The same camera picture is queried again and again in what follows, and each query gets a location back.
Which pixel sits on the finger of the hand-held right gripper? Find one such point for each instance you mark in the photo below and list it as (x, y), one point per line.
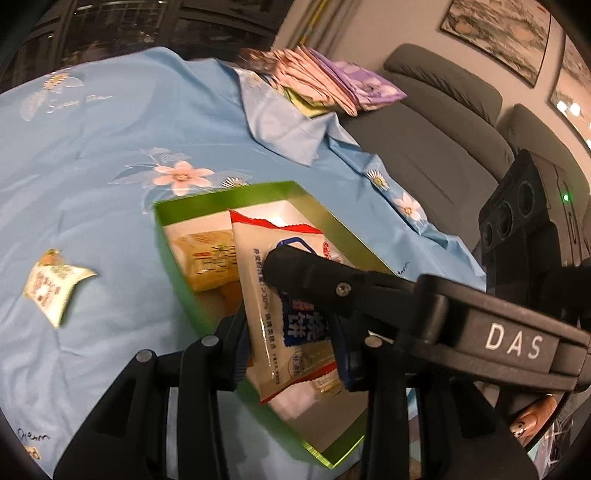
(392, 304)

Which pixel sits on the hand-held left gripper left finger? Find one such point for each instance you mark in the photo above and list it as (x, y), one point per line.
(241, 364)

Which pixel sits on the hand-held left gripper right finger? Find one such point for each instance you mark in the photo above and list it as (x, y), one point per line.
(344, 364)

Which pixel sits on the gold snack packet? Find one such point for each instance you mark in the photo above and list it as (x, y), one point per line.
(328, 385)

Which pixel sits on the white blue red snack packet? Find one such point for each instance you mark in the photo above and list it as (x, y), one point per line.
(272, 332)

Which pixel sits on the clear cracker packet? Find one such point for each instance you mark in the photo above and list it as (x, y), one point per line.
(203, 263)

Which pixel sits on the green cardboard box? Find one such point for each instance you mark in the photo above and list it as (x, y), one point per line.
(194, 207)

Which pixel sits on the person's right hand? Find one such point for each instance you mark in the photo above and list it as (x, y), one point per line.
(535, 415)

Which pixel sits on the grey sofa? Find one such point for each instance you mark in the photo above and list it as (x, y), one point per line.
(429, 152)

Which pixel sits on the small white snack packet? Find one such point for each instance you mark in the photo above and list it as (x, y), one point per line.
(51, 286)

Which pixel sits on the stack of folded cloths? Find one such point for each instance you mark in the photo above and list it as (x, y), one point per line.
(332, 78)

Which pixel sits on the light blue floral bedsheet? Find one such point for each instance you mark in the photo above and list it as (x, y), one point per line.
(92, 161)

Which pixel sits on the grey curtain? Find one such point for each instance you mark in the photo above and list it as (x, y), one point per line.
(300, 23)

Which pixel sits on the dark glass window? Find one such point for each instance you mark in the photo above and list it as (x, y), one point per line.
(138, 18)

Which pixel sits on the framed wall painting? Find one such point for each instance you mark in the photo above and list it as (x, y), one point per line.
(575, 92)
(498, 37)

